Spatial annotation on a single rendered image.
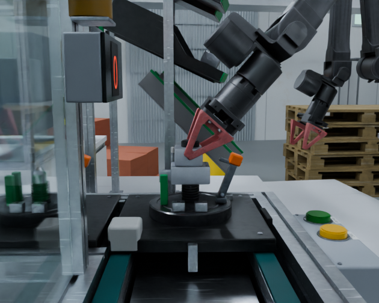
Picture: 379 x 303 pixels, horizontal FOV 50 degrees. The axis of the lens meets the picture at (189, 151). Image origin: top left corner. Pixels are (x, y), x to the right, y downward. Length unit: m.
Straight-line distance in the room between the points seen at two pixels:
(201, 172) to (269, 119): 7.88
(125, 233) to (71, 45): 0.28
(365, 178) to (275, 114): 4.25
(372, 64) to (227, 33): 0.79
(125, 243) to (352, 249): 0.32
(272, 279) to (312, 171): 3.85
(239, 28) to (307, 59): 8.13
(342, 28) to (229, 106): 0.75
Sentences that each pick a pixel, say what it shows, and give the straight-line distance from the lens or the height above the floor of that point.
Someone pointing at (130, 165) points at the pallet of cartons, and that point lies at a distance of 3.90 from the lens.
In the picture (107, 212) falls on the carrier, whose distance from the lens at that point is 0.72.
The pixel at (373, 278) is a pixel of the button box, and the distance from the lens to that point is 0.60.
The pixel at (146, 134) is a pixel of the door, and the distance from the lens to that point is 8.04.
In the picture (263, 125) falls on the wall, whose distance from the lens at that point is 8.50.
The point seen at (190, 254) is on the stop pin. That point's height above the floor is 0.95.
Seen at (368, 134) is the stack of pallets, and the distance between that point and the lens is 4.55.
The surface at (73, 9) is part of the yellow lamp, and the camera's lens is 0.48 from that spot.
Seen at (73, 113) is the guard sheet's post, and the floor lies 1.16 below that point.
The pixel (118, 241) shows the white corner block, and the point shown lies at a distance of 0.60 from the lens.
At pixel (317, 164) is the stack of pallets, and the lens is 4.37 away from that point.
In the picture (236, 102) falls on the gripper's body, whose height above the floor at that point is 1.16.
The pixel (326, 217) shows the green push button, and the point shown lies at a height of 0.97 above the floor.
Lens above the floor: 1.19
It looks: 10 degrees down
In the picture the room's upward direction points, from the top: straight up
